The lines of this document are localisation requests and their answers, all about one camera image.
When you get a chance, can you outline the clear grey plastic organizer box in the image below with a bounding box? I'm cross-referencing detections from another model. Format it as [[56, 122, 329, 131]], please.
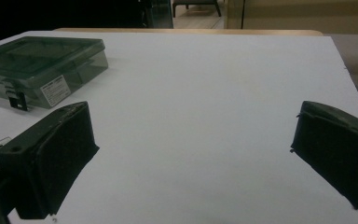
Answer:
[[0, 35, 109, 112]]

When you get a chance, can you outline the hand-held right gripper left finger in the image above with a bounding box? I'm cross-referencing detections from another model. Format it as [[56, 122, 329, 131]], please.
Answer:
[[0, 101, 100, 220]]

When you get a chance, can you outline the dark chair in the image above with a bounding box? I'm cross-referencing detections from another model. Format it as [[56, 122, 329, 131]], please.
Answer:
[[171, 0, 222, 19]]

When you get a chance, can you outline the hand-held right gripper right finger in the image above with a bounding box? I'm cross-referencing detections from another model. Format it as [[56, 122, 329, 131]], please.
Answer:
[[290, 100, 358, 217]]

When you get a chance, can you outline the wooden table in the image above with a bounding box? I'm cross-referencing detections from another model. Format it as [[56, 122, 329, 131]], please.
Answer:
[[53, 27, 324, 37]]

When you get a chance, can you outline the black cabinet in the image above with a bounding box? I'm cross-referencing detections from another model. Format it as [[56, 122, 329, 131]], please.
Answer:
[[138, 0, 174, 30]]

